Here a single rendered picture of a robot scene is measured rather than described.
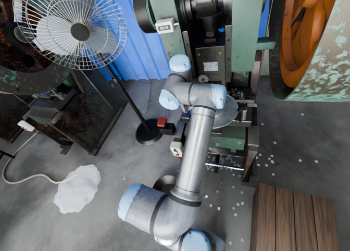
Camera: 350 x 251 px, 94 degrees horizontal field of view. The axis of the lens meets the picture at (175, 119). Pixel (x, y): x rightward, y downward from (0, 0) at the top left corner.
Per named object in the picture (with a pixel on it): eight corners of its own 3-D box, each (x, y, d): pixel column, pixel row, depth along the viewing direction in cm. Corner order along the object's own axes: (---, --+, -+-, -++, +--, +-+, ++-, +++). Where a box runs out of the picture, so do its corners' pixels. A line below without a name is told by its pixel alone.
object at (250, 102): (256, 107, 105) (259, 95, 97) (228, 106, 111) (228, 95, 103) (256, 100, 108) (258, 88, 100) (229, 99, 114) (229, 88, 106)
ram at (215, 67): (225, 97, 92) (225, 47, 69) (199, 97, 97) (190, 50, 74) (228, 76, 101) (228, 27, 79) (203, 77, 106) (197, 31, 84)
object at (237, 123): (250, 127, 104) (251, 122, 99) (183, 122, 119) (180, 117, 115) (251, 93, 120) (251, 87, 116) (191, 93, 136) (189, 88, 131)
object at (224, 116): (195, 92, 116) (195, 91, 115) (239, 92, 105) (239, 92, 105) (186, 126, 100) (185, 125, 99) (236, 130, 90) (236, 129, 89)
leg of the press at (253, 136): (255, 187, 140) (282, 128, 71) (240, 185, 144) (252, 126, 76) (254, 106, 190) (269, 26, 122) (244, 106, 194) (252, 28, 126)
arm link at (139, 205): (183, 256, 80) (148, 233, 42) (157, 242, 86) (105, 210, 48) (191, 229, 87) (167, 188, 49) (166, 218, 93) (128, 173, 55)
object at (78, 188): (68, 228, 158) (51, 225, 143) (58, 190, 187) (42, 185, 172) (112, 189, 172) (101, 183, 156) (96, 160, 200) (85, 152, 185)
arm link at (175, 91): (184, 101, 50) (194, 73, 55) (153, 97, 55) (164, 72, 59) (189, 113, 57) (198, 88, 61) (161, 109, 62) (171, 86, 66)
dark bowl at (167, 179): (180, 215, 141) (178, 213, 136) (149, 206, 152) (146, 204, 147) (187, 180, 158) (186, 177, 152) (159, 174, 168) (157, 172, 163)
